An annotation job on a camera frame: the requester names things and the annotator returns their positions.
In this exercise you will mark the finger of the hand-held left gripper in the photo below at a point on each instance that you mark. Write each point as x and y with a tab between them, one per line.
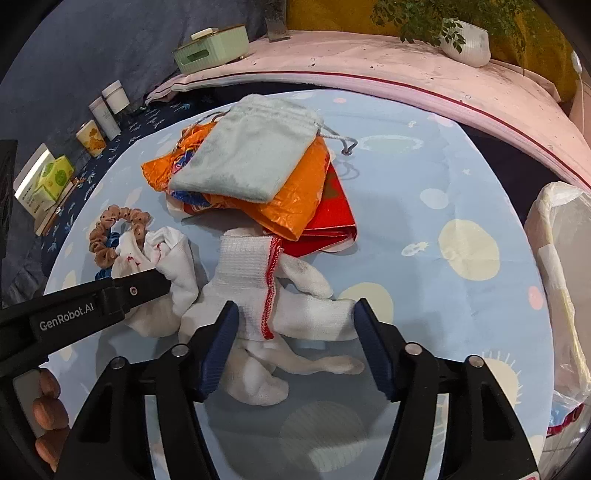
147	286

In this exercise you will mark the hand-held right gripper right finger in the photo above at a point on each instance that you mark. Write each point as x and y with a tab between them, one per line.
374	350

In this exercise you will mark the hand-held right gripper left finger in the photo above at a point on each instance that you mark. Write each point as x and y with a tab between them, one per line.
221	350

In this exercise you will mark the red paper envelope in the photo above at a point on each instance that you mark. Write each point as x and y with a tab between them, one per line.
332	212

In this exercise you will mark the orange plastic bag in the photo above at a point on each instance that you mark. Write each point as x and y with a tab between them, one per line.
286	203

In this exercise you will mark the trash bin with white liner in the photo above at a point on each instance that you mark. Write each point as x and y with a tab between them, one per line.
558	277

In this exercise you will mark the person's left hand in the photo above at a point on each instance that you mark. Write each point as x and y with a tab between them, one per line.
48	413

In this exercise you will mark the plain white sock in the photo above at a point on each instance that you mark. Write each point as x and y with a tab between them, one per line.
258	383

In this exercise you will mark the brown scrunchie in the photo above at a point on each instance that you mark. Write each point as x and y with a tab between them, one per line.
99	240

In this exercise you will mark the white flat box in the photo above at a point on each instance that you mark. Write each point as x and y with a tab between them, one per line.
27	180

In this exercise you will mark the dark blue printed cloth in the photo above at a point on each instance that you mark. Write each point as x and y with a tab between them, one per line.
138	129

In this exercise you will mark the printed paper cup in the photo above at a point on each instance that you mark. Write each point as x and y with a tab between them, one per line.
92	138

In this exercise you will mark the light blue printed tablecloth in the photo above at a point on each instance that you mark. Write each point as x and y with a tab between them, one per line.
461	207

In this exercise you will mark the white jar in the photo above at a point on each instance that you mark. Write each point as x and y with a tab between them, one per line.
115	97

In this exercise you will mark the blue plastic wrapper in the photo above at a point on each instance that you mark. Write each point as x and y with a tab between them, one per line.
561	417

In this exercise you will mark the green tissue box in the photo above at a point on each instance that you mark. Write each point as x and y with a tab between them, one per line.
212	50

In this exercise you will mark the grey blue cloth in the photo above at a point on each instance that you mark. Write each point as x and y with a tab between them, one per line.
92	46

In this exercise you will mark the pink bed sheet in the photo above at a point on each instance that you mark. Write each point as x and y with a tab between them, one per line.
392	69

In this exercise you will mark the glass vase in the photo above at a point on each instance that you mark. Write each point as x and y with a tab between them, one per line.
277	21

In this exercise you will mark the potted plant in white pot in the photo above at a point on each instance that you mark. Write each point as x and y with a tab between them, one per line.
466	44

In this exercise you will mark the mustard yellow cloth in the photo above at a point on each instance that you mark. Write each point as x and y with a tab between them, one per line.
323	14

